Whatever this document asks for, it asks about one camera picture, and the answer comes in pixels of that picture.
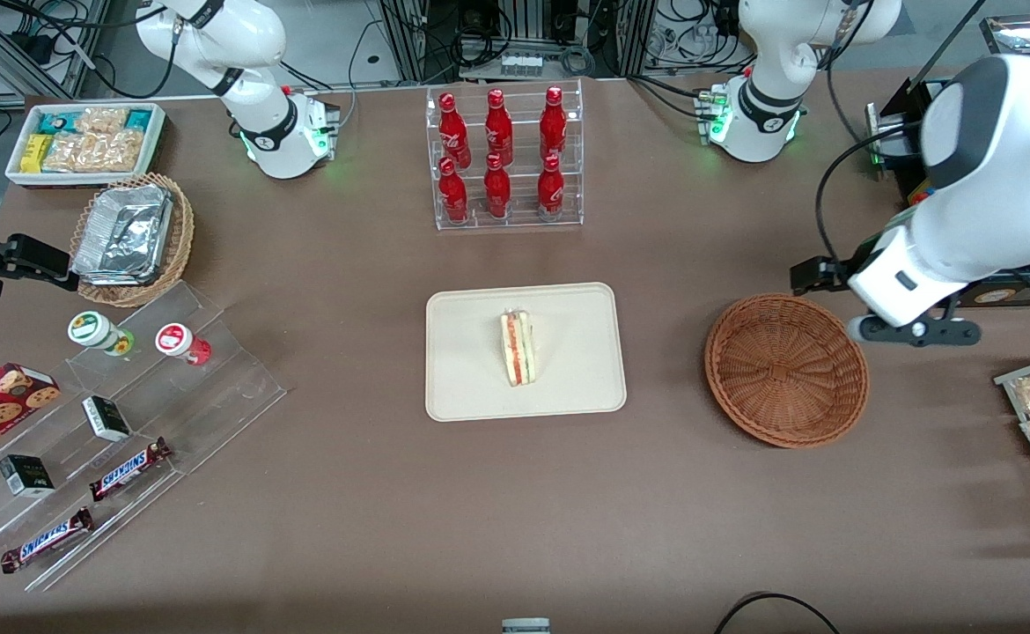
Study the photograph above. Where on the clear cracker bag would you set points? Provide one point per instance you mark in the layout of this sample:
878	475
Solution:
101	120
92	151

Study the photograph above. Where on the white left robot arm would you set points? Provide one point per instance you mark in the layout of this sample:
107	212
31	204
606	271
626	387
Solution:
1008	158

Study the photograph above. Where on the green lid cup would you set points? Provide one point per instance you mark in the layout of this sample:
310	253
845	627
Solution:
92	329

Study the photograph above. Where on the aluminium foil tray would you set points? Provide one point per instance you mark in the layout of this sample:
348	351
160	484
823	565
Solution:
123	233

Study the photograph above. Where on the red lid cup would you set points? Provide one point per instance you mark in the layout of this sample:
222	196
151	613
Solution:
176	340

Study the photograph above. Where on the brown round wicker basket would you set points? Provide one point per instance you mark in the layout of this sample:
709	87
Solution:
783	370

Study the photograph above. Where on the clear acrylic stepped display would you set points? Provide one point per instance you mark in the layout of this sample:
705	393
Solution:
216	396

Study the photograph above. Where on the grey power strip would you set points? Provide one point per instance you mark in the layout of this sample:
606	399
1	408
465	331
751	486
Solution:
522	64

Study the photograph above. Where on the yellow snack pack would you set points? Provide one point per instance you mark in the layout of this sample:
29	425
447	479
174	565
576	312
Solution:
34	153

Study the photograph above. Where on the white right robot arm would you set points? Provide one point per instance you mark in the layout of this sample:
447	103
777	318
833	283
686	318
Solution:
255	53

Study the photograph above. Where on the clear acrylic bottle rack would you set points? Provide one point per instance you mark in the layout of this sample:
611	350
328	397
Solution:
519	224

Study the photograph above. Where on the small black box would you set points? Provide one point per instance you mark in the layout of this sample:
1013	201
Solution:
106	419
26	476

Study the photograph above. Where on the light wicker basket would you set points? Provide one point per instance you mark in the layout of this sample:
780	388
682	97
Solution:
182	238

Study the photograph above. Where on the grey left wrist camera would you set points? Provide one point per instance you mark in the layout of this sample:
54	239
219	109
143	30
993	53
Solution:
920	333

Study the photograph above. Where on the silver box with green light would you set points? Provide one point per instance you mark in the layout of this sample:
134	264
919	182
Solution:
885	141

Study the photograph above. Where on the white rectangular snack bin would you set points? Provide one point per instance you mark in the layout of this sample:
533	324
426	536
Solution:
156	145

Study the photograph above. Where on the teal snack pack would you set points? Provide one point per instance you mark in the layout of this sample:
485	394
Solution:
138	119
57	122

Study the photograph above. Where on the triangular sandwich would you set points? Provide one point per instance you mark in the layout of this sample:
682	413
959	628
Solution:
518	352

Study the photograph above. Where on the aluminium frame rack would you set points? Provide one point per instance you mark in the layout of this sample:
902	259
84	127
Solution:
629	35

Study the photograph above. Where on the Snickers chocolate bar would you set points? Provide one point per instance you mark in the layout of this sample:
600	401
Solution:
47	540
128	469

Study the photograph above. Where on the grey device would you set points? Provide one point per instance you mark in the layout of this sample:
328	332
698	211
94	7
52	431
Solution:
526	626

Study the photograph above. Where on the red cola bottle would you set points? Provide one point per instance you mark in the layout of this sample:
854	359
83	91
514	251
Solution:
550	190
453	132
453	195
498	128
553	123
497	192

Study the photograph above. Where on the black food warmer appliance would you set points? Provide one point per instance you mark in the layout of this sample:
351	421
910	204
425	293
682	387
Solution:
1008	295

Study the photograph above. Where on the beige plastic tray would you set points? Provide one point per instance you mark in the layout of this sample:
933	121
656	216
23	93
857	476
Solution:
462	370

